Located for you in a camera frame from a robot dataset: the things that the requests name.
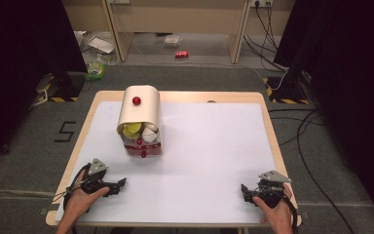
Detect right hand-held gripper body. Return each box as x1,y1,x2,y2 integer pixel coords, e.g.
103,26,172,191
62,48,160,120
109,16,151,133
253,170,292,210

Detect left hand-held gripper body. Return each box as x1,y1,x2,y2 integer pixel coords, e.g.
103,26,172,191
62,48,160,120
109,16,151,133
79,158,120,198

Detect yellow cup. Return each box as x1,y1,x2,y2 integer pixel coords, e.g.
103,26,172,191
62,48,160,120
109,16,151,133
121,128,141,140

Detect yellow ball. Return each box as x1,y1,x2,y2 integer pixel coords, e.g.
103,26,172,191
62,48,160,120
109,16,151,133
123,122,144,135

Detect cream storage box red knobs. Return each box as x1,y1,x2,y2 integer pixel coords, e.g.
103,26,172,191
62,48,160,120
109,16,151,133
116,85,164,160

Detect person's right hand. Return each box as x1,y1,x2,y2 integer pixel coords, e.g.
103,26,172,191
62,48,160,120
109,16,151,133
252,182,295,229

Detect person's left hand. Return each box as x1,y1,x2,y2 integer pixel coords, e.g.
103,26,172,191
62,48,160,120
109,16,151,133
65,170,111,220

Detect white table mat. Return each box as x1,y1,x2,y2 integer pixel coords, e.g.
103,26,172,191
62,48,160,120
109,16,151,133
55,100,285,225

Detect black stand base striped tape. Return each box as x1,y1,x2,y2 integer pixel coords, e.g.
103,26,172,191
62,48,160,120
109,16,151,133
34,71,86,103
262,75,312,105

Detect green packet on floor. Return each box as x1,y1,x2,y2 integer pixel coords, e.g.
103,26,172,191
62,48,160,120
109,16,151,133
84,53,109,82

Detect black curtain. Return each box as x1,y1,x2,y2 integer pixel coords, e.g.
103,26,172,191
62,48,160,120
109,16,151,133
273,0,374,225
0,0,88,170

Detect clear plastic box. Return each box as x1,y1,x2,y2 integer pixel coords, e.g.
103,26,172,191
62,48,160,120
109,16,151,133
163,34,183,50

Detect beige wooden desk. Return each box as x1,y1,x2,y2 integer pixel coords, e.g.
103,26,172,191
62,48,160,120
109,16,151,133
61,0,297,65

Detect left hand-held gripper cable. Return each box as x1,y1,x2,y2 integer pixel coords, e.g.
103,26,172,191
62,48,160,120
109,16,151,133
52,163,93,214

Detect hand-held gripper cable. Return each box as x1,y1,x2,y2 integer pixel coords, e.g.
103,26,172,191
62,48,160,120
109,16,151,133
281,186,300,234
52,163,93,214

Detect right hand-held gripper cable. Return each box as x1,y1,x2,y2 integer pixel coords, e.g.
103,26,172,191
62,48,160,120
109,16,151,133
281,186,300,234

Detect black floor cables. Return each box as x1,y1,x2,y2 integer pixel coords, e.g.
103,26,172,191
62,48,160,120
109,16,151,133
267,107,356,234

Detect thin white floor cable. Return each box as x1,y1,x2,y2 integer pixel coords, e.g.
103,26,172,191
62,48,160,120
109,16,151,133
131,41,289,92

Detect black power cables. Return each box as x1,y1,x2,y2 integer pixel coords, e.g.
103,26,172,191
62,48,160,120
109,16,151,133
243,2,289,73

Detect white wall socket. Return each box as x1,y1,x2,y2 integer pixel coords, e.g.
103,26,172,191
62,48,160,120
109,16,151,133
250,0,274,9

